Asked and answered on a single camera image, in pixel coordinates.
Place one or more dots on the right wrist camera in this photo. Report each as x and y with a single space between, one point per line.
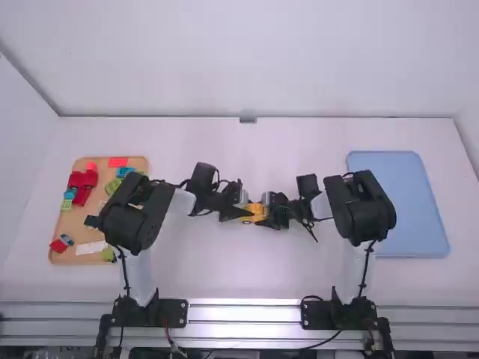
267 198

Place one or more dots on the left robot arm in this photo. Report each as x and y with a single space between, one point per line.
131 217

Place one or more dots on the blue toy brick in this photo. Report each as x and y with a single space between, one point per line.
67 240
123 172
70 194

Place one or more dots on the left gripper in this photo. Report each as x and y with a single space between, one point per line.
232 194

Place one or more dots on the white toy brick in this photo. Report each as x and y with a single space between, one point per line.
91 248

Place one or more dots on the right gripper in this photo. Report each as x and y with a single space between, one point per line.
280 211

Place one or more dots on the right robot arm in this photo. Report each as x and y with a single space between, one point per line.
359 209

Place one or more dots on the silver rails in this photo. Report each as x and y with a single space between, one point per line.
243 314

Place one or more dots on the tan tray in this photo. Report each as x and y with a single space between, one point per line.
86 224

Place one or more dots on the blue mat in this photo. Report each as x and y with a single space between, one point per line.
396 202

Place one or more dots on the red toy brick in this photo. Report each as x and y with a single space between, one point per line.
91 166
82 178
118 162
58 246
82 196

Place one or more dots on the yellow toy car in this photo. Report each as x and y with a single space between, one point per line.
256 211

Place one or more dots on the green toy brick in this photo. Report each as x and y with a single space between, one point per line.
67 205
113 186
107 254

